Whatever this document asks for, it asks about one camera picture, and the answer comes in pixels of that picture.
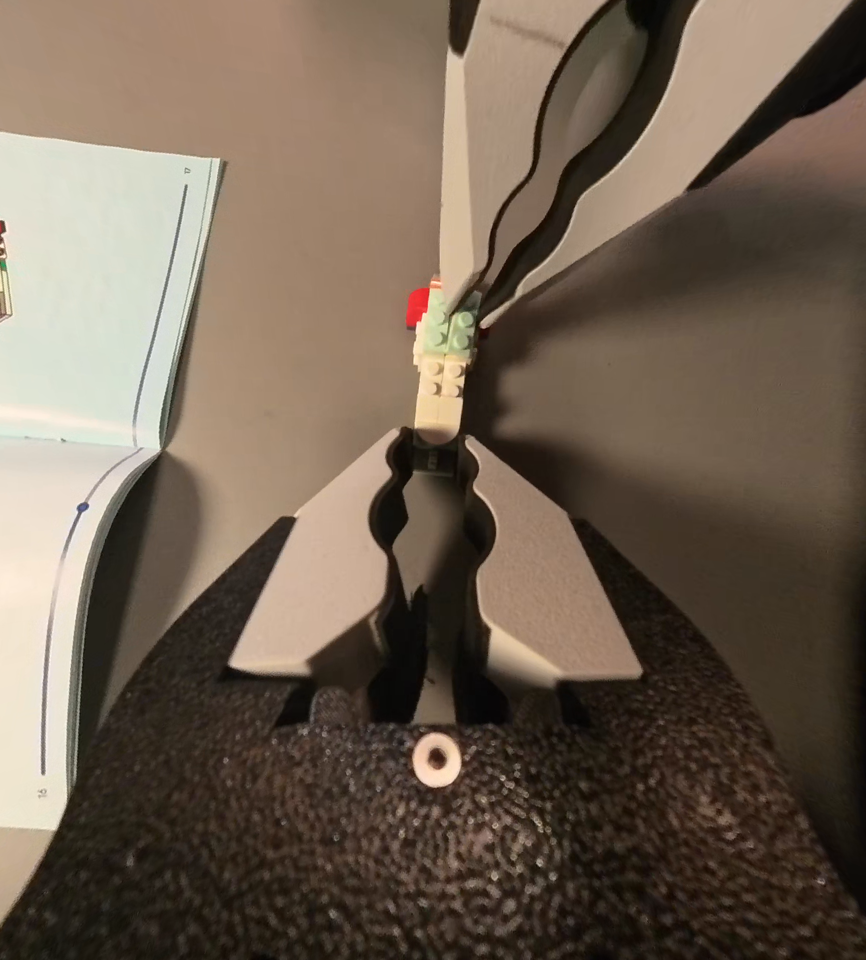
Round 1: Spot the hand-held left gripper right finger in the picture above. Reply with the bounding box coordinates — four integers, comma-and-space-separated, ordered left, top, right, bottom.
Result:
459, 433, 644, 687

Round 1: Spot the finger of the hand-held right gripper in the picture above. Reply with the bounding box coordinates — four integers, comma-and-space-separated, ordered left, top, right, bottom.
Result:
439, 0, 629, 303
480, 0, 857, 331

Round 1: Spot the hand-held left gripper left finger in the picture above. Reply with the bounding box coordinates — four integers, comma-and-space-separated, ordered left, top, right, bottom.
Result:
227, 427, 415, 676

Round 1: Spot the small lego model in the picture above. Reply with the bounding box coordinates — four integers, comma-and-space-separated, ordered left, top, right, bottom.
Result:
405, 273, 488, 477

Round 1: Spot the open instruction booklet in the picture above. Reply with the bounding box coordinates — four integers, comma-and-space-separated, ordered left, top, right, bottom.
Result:
0, 126, 222, 832

